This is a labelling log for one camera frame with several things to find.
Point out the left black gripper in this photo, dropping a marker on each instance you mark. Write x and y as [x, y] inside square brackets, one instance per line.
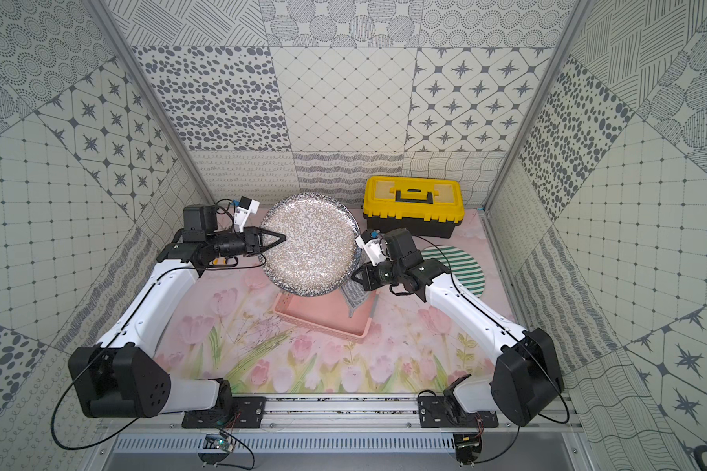
[252, 240]

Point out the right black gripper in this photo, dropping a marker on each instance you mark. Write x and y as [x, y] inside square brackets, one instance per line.
[365, 280]

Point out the speckled grey plate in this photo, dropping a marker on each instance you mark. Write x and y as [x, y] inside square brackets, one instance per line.
[320, 252]

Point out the green striped plate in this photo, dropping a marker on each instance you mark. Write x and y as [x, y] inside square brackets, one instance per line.
[464, 267]

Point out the grey knitted cloth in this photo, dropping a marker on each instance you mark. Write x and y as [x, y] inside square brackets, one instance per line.
[354, 295]

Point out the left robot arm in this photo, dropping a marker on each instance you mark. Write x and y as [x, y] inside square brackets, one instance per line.
[118, 376]

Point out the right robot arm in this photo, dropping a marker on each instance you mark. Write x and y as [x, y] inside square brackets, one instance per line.
[527, 375]

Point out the pink plastic dish rack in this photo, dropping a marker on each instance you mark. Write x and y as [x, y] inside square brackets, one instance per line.
[332, 314]

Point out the yellow black toolbox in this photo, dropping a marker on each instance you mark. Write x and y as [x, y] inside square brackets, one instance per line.
[425, 207]

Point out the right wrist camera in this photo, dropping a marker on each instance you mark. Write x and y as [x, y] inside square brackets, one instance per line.
[370, 242]

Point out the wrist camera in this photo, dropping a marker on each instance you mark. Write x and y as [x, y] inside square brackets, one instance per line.
[244, 208]
[370, 242]

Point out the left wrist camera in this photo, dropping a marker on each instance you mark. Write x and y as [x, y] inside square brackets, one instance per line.
[244, 208]

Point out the aluminium mounting rail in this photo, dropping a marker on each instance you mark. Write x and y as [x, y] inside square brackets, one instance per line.
[316, 413]

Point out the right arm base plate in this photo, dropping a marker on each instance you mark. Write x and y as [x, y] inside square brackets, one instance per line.
[439, 412]

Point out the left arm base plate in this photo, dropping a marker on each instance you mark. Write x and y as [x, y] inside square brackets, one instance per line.
[245, 412]

